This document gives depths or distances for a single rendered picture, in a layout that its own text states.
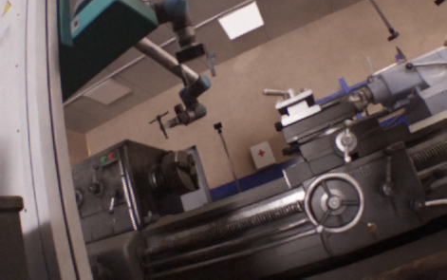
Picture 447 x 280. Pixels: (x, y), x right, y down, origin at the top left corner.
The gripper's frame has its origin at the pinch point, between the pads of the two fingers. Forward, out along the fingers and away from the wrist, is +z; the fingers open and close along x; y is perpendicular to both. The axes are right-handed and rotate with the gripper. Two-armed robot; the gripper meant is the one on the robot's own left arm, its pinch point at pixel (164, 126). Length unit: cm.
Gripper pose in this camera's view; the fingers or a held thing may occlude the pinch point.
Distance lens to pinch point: 163.6
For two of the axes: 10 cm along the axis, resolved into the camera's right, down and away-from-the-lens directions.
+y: 4.3, 9.0, 0.7
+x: -6.7, 2.7, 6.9
